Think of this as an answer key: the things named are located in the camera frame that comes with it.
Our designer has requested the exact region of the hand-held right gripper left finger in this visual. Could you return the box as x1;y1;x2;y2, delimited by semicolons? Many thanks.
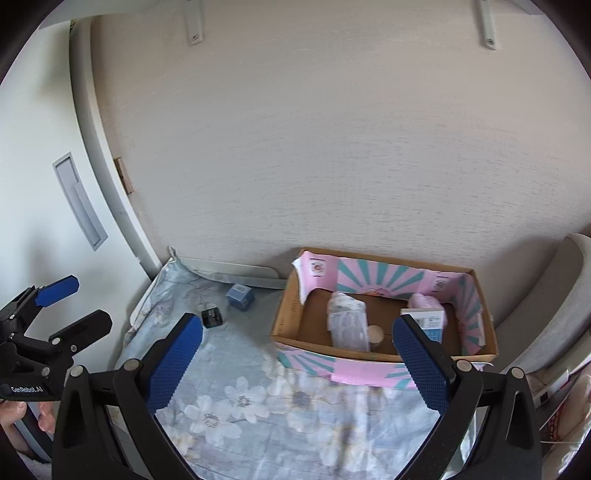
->
52;312;204;480

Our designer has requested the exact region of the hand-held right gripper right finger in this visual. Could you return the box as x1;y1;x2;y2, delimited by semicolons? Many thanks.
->
392;314;542;480

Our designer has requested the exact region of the clear plastic packet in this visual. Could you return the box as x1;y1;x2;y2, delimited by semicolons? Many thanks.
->
327;291;371;352

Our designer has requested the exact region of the brown wall block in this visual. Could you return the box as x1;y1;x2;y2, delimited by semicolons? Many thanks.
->
113;157;135;195

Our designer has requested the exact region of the grey padded cushion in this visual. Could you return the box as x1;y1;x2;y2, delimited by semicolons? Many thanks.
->
493;233;591;376

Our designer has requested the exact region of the white and blue carton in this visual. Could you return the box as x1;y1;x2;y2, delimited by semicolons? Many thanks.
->
400;308;447;345

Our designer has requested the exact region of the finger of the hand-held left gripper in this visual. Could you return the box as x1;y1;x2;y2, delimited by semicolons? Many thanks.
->
23;309;113;366
0;275;80;343

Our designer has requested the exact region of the pink packet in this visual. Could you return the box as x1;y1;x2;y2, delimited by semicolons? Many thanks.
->
406;292;442;315

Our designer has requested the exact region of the white wall bracket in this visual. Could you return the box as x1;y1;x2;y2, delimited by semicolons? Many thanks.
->
477;0;498;49
184;0;205;47

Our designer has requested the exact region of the white door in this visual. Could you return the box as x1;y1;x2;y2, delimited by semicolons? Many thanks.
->
0;18;162;305

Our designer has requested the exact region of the cardboard box with pink lining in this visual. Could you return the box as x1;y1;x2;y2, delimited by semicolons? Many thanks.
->
270;248;499;391

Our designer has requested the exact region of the small blue box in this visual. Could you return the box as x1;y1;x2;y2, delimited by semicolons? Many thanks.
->
226;283;256;313

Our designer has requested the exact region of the white printed bag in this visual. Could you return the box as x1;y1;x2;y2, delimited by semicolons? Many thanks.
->
526;355;591;464

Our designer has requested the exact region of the floral bed sheet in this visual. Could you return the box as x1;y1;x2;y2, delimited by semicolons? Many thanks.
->
117;257;477;480

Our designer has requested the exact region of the small black object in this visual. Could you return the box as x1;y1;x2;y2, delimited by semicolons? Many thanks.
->
201;307;226;330

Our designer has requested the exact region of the person's left hand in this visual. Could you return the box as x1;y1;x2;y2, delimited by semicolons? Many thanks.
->
0;399;58;452

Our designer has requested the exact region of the grey recessed door handle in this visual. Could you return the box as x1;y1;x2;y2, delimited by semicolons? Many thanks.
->
52;151;110;252

